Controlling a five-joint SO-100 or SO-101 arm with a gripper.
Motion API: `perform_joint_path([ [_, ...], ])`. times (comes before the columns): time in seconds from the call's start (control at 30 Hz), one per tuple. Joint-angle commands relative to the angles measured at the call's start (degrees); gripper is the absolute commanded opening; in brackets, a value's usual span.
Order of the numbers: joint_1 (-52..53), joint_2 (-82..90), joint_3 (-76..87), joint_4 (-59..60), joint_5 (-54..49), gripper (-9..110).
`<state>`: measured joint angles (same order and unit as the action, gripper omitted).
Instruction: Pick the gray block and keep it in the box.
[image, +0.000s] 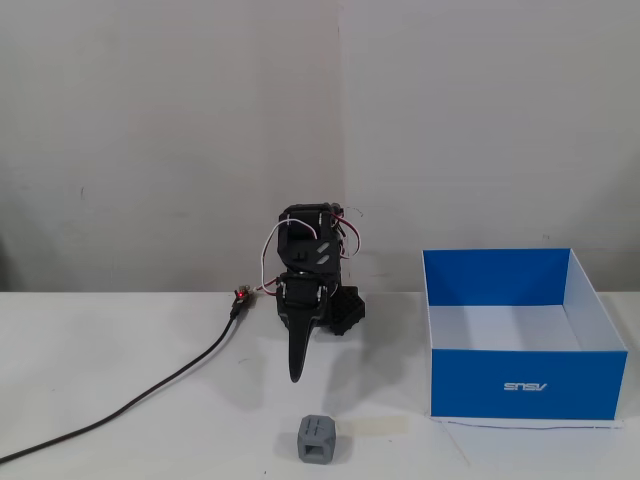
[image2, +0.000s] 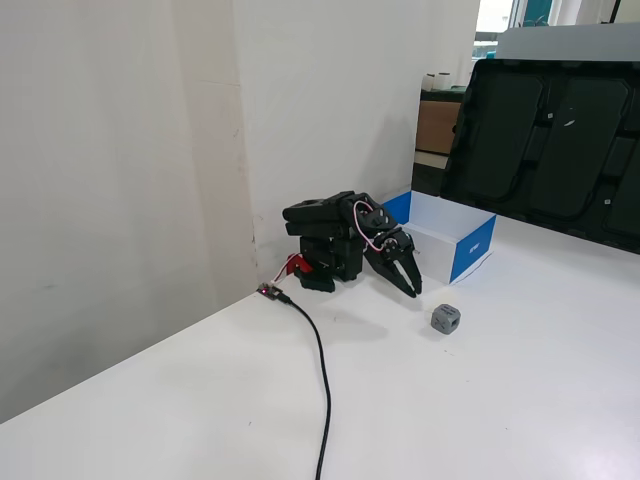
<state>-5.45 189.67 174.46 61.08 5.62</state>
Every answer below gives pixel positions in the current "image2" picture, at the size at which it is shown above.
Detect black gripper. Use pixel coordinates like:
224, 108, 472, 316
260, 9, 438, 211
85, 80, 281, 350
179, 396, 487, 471
363, 223, 424, 300

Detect gray block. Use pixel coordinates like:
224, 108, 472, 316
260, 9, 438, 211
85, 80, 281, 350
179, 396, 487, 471
430, 302, 464, 336

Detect blue and white box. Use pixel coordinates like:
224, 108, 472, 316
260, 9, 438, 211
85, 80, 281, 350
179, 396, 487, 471
382, 189, 498, 286

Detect brown cardboard box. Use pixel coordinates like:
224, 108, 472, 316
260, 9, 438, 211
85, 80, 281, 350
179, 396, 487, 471
415, 99, 462, 155

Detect red clamp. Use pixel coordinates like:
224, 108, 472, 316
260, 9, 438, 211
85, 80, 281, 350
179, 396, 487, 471
284, 253, 315, 276

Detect small controller board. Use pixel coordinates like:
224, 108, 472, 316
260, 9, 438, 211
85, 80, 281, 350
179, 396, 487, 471
255, 282, 289, 304

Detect black plastic tray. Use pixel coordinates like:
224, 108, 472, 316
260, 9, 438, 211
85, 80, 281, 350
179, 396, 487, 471
438, 58, 640, 256

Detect gray panel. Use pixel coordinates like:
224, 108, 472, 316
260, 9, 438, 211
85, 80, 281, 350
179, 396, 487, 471
497, 22, 640, 64

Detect pink and white arm wire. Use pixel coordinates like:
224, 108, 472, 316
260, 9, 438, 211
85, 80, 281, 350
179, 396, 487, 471
351, 199, 384, 254

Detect black cable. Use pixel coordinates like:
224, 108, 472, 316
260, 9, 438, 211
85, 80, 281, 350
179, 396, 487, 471
279, 292, 334, 480

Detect red and white board wires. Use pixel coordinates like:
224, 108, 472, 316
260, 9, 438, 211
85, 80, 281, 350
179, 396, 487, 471
267, 260, 294, 287

